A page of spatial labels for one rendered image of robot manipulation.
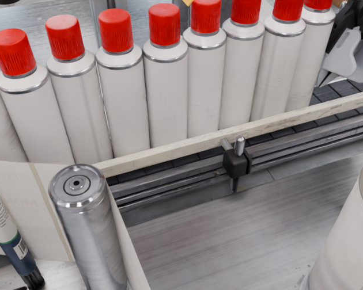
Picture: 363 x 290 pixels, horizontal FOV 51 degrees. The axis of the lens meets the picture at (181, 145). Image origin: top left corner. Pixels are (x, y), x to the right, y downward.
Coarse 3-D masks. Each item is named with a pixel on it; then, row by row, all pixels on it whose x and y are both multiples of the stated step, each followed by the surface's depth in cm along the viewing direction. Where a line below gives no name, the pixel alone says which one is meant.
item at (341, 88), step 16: (320, 96) 62; (336, 96) 62; (352, 112) 60; (288, 128) 57; (304, 128) 57; (176, 160) 52; (192, 160) 52; (112, 176) 50; (128, 176) 50; (144, 176) 51
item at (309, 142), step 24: (360, 120) 59; (264, 144) 55; (288, 144) 56; (312, 144) 58; (336, 144) 61; (192, 168) 52; (216, 168) 53; (264, 168) 58; (120, 192) 49; (144, 192) 51; (168, 192) 53
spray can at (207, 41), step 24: (216, 0) 41; (192, 24) 43; (216, 24) 42; (192, 48) 44; (216, 48) 43; (192, 72) 46; (216, 72) 46; (192, 96) 48; (216, 96) 49; (192, 120) 51; (216, 120) 52
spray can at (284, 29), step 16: (288, 0) 43; (272, 16) 46; (288, 16) 44; (272, 32) 46; (288, 32) 45; (304, 32) 46; (272, 48) 47; (288, 48) 46; (272, 64) 48; (288, 64) 48; (256, 80) 52; (272, 80) 50; (288, 80) 50; (256, 96) 53; (272, 96) 52; (288, 96) 53; (256, 112) 55; (272, 112) 54
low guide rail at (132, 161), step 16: (352, 96) 57; (288, 112) 54; (304, 112) 54; (320, 112) 55; (336, 112) 57; (240, 128) 52; (256, 128) 52; (272, 128) 54; (176, 144) 50; (192, 144) 50; (208, 144) 51; (112, 160) 48; (128, 160) 48; (144, 160) 49; (160, 160) 50
